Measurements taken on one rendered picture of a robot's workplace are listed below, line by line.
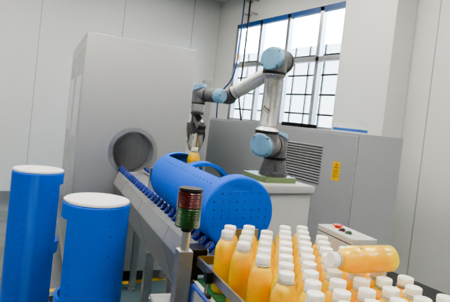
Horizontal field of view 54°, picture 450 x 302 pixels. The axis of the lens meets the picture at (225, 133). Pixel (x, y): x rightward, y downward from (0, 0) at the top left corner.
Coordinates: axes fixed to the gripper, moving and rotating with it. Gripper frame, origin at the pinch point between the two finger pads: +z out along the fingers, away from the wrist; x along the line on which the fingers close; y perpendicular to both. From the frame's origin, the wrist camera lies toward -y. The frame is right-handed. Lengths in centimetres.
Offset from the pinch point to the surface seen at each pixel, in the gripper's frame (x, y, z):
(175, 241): 18, -41, 38
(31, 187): 79, 38, 31
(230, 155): -106, 192, 20
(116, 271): 43, -40, 51
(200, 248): 25, -89, 26
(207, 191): 18, -72, 10
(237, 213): 7, -76, 17
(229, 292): 26, -118, 29
